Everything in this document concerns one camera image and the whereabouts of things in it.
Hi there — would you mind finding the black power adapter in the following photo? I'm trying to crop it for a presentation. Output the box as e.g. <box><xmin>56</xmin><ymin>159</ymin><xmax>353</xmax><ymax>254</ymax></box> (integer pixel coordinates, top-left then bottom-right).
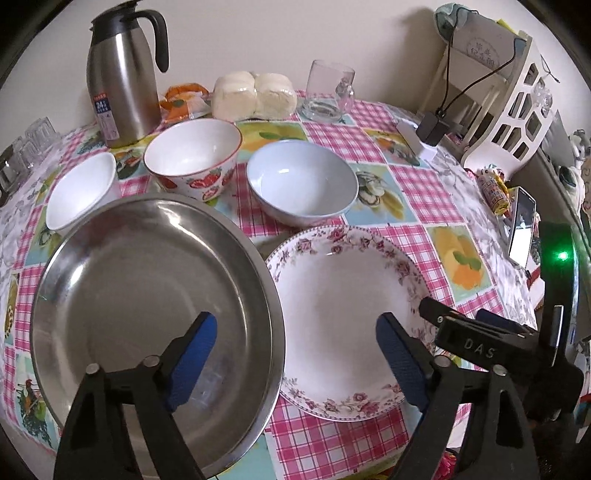
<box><xmin>416</xmin><ymin>111</ymin><xmax>451</xmax><ymax>146</ymax></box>

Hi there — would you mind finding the glass pitcher with black handle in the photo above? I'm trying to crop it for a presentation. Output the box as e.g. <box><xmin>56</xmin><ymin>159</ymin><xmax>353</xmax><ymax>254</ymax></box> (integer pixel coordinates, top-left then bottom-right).
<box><xmin>0</xmin><ymin>143</ymin><xmax>24</xmax><ymax>206</ymax></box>

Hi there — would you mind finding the ribbed glass cup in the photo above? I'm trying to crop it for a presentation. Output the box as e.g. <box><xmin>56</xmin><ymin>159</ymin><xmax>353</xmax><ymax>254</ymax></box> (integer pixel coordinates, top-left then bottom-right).
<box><xmin>25</xmin><ymin>117</ymin><xmax>61</xmax><ymax>148</ymax></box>
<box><xmin>9</xmin><ymin>136</ymin><xmax>44</xmax><ymax>174</ymax></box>

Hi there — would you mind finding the bag of steamed buns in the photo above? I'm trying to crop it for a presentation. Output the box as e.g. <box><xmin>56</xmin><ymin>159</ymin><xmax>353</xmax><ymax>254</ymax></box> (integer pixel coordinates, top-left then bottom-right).
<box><xmin>211</xmin><ymin>71</ymin><xmax>298</xmax><ymax>121</ymax></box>

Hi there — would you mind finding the black cable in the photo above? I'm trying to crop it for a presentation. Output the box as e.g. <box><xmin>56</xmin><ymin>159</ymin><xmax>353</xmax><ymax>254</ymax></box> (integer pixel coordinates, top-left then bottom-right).
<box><xmin>436</xmin><ymin>9</ymin><xmax>527</xmax><ymax>116</ymax></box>

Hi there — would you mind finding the small colourful candy bottle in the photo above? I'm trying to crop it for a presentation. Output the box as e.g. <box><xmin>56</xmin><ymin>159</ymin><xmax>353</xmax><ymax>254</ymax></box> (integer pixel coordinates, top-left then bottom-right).
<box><xmin>478</xmin><ymin>168</ymin><xmax>513</xmax><ymax>215</ymax></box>

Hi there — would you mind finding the white cutout rack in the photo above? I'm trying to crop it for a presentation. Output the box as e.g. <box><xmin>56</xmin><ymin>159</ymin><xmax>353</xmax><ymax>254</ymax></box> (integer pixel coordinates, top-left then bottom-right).
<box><xmin>462</xmin><ymin>34</ymin><xmax>559</xmax><ymax>174</ymax></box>

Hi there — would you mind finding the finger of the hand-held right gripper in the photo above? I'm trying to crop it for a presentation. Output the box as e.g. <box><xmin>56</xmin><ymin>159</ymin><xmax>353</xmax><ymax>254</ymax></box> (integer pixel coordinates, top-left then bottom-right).
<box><xmin>419</xmin><ymin>298</ymin><xmax>542</xmax><ymax>371</ymax></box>
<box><xmin>475</xmin><ymin>309</ymin><xmax>540</xmax><ymax>341</ymax></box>

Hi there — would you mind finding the ceramic figurine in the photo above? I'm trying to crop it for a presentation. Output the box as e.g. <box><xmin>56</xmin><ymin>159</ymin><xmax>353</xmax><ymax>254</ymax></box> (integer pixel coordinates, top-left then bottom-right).
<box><xmin>558</xmin><ymin>129</ymin><xmax>591</xmax><ymax>199</ymax></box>

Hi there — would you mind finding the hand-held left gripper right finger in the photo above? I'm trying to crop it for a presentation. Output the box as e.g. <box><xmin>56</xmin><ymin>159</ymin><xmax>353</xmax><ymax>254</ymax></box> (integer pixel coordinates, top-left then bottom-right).
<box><xmin>375</xmin><ymin>312</ymin><xmax>548</xmax><ymax>480</ymax></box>

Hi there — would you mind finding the orange snack packet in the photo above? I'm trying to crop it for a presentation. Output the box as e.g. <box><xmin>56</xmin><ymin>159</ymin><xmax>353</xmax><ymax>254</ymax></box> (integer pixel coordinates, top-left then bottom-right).
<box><xmin>159</xmin><ymin>83</ymin><xmax>211</xmax><ymax>123</ymax></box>

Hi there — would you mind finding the large stainless steel basin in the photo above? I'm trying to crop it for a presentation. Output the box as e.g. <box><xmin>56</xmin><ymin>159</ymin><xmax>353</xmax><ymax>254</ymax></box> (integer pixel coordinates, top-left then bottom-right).
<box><xmin>30</xmin><ymin>193</ymin><xmax>286</xmax><ymax>467</ymax></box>

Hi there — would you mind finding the small white bowl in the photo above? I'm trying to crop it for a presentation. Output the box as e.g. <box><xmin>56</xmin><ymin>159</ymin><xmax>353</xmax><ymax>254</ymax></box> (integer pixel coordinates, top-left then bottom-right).
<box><xmin>45</xmin><ymin>152</ymin><xmax>118</xmax><ymax>232</ymax></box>

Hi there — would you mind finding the floral rim white plate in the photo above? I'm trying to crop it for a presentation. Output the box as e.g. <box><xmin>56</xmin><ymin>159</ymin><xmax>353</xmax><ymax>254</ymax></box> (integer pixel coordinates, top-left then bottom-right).
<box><xmin>264</xmin><ymin>225</ymin><xmax>437</xmax><ymax>422</ymax></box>

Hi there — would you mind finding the light blue bowl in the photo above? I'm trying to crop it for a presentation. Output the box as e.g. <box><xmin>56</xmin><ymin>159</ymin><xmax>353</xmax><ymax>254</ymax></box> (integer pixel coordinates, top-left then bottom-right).
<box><xmin>246</xmin><ymin>140</ymin><xmax>359</xmax><ymax>227</ymax></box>

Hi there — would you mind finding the pink checked tablecloth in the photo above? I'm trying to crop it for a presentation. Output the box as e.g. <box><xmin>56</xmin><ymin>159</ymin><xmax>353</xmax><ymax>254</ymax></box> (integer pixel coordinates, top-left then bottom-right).
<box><xmin>0</xmin><ymin>88</ymin><xmax>543</xmax><ymax>480</ymax></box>

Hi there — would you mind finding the strawberry print bowl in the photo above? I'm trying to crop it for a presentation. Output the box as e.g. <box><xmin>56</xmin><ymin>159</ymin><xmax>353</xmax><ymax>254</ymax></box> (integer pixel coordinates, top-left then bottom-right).
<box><xmin>143</xmin><ymin>117</ymin><xmax>243</xmax><ymax>201</ymax></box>

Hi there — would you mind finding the stainless steel thermos jug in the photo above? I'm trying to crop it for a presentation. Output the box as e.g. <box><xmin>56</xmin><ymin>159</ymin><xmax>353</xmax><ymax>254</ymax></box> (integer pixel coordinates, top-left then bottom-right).
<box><xmin>86</xmin><ymin>8</ymin><xmax>169</xmax><ymax>149</ymax></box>

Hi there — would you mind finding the clear glass mug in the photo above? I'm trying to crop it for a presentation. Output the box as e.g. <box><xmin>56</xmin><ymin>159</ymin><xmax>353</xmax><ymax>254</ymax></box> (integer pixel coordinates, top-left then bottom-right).
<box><xmin>298</xmin><ymin>59</ymin><xmax>357</xmax><ymax>124</ymax></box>

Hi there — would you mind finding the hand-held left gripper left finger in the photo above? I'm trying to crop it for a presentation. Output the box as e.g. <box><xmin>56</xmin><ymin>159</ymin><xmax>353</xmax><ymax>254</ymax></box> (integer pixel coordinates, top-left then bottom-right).
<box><xmin>53</xmin><ymin>311</ymin><xmax>218</xmax><ymax>480</ymax></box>

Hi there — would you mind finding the small white box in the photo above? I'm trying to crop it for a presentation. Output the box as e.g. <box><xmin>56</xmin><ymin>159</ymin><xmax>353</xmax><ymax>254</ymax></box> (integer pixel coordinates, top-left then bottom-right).
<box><xmin>396</xmin><ymin>121</ymin><xmax>437</xmax><ymax>160</ymax></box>

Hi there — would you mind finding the smartphone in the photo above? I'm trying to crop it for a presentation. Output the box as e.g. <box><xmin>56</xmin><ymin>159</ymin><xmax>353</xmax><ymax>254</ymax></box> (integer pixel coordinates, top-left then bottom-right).
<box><xmin>508</xmin><ymin>186</ymin><xmax>537</xmax><ymax>268</ymax></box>

